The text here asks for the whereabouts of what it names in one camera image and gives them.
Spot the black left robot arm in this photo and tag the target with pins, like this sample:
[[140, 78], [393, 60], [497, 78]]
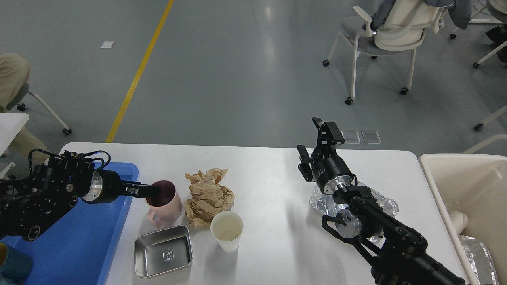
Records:
[[55, 184]]

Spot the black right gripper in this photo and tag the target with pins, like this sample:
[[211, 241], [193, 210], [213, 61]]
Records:
[[326, 163]]

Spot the grey jacket on chair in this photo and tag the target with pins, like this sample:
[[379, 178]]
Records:
[[459, 11]]

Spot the floor outlet plate right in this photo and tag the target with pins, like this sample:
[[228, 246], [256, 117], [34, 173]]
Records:
[[371, 137]]

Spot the person in beige trousers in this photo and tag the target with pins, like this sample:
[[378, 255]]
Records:
[[15, 71]]

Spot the white floor marker tile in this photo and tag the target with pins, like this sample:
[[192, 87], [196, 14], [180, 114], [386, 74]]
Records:
[[107, 44]]

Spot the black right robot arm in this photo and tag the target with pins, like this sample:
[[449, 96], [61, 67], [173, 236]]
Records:
[[396, 252]]

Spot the white paper cup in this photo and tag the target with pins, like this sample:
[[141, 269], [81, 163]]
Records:
[[227, 228]]

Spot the foil piece in bin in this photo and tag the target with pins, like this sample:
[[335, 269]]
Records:
[[479, 261]]

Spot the stainless steel rectangular tray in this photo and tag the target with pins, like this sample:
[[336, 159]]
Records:
[[162, 252]]

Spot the teal object bottom left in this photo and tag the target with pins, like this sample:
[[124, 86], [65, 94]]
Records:
[[15, 266]]

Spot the crumpled aluminium foil container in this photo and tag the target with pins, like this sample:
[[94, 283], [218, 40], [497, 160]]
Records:
[[380, 202]]

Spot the beige plastic bin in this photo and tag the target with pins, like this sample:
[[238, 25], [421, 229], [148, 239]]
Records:
[[476, 185]]

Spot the crumpled brown paper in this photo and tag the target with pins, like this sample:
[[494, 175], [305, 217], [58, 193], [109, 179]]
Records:
[[208, 197]]

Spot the white office chair grey seat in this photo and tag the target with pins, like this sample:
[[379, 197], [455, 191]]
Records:
[[403, 30]]

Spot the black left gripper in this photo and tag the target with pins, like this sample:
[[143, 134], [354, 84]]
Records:
[[106, 186]]

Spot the white side table left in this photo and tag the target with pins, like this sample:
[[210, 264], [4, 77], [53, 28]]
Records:
[[10, 126]]

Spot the blue plastic tray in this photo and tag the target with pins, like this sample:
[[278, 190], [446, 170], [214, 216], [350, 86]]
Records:
[[79, 248]]

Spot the pink plastic mug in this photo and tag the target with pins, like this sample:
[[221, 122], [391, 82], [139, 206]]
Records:
[[166, 206]]

